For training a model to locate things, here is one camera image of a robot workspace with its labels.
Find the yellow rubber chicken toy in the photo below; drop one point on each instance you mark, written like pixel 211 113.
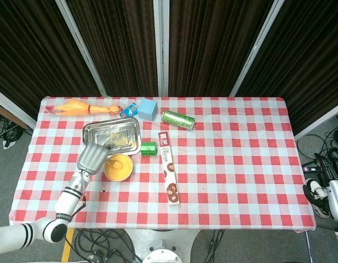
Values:
pixel 75 108

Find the small blue carton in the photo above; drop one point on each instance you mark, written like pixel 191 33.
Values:
pixel 129 111

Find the red white checkered tablecloth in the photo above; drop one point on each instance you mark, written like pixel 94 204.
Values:
pixel 234 164

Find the dark brown curtain panel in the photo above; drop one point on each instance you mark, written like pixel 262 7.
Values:
pixel 209 46
pixel 305 60
pixel 29 49
pixel 119 46

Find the light blue cube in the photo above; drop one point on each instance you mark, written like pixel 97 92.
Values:
pixel 146 109

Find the yellow floor tape strip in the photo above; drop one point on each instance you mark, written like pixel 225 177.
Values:
pixel 66 250

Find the yellow bowl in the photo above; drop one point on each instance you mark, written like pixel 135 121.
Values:
pixel 129 170

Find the white partition frame post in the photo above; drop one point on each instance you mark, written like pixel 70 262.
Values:
pixel 161 49
pixel 81 49
pixel 12 107
pixel 256 49
pixel 319 122

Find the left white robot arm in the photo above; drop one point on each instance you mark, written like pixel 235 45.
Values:
pixel 70 197

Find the long red white box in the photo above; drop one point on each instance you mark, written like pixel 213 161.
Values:
pixel 168 170

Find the green toy block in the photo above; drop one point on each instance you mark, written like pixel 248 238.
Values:
pixel 148 149

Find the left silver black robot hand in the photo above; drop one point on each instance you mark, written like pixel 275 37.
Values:
pixel 92 159

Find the black white sneaker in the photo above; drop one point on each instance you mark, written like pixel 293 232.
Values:
pixel 316 197

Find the green drink can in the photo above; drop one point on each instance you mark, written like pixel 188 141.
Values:
pixel 178 120

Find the rectangular stainless steel tray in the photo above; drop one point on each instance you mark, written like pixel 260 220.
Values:
pixel 130 128

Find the black power strip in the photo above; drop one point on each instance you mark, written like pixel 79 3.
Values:
pixel 311 168

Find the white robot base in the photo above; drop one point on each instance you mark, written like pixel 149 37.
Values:
pixel 163 243

